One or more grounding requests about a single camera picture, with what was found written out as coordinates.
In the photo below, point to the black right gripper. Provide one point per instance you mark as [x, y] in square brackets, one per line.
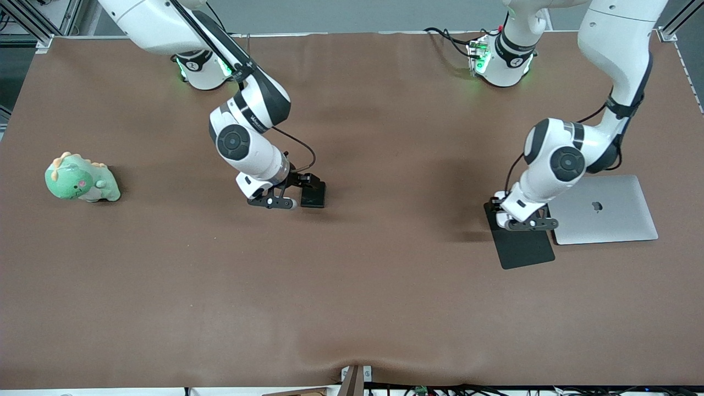
[297, 179]

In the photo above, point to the black phone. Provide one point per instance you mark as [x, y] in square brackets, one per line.
[313, 197]

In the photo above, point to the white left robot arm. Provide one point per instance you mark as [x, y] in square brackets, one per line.
[566, 163]

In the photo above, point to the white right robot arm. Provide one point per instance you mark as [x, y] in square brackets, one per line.
[234, 142]

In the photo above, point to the black mouse pad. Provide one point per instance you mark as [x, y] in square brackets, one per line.
[522, 250]

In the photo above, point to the silver closed laptop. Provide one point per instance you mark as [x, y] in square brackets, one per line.
[616, 220]

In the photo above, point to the brown table cover mat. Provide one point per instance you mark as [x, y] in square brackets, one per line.
[352, 275]

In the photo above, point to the brown wooden stand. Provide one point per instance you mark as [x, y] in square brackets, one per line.
[352, 385]

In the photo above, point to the green dinosaur plush toy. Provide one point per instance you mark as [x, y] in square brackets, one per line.
[77, 181]

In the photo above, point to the silver metal bracket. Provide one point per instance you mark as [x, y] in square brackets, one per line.
[367, 374]

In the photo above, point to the aluminium frame post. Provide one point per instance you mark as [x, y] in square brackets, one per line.
[44, 43]
[666, 34]

